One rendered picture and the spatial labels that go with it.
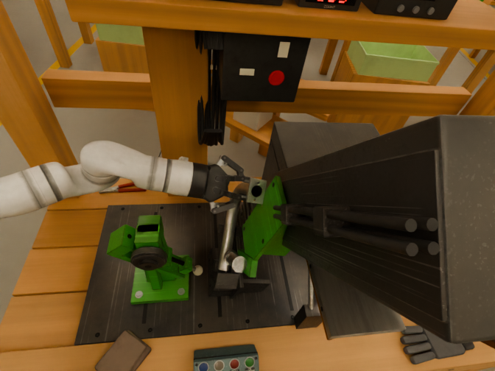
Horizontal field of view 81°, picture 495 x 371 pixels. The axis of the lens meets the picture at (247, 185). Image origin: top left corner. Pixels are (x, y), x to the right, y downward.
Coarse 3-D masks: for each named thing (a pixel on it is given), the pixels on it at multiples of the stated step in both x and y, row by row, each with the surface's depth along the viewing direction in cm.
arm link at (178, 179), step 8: (168, 160) 59; (176, 160) 59; (184, 160) 61; (168, 168) 57; (176, 168) 58; (184, 168) 58; (192, 168) 59; (168, 176) 57; (176, 176) 57; (184, 176) 58; (192, 176) 59; (168, 184) 58; (176, 184) 58; (184, 184) 58; (168, 192) 59; (176, 192) 59; (184, 192) 59
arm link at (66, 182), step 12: (48, 168) 49; (60, 168) 50; (72, 168) 55; (48, 180) 48; (60, 180) 49; (72, 180) 52; (84, 180) 55; (96, 180) 54; (108, 180) 55; (60, 192) 50; (72, 192) 52; (84, 192) 55
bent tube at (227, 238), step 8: (240, 184) 72; (248, 184) 67; (256, 184) 64; (264, 184) 65; (240, 192) 73; (248, 192) 64; (256, 192) 68; (264, 192) 65; (240, 200) 76; (248, 200) 64; (256, 200) 65; (232, 208) 77; (232, 216) 77; (232, 224) 77; (224, 232) 78; (232, 232) 77; (224, 240) 77; (232, 240) 77; (224, 248) 77; (224, 264) 77
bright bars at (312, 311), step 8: (312, 288) 70; (312, 296) 70; (304, 304) 71; (312, 304) 70; (304, 312) 70; (312, 312) 70; (296, 320) 77; (304, 320) 71; (312, 320) 72; (320, 320) 73; (296, 328) 77
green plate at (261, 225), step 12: (276, 180) 61; (276, 192) 60; (264, 204) 64; (276, 204) 59; (252, 216) 70; (264, 216) 63; (252, 228) 69; (264, 228) 63; (276, 228) 57; (252, 240) 68; (264, 240) 62; (276, 240) 62; (252, 252) 67; (264, 252) 66; (276, 252) 67
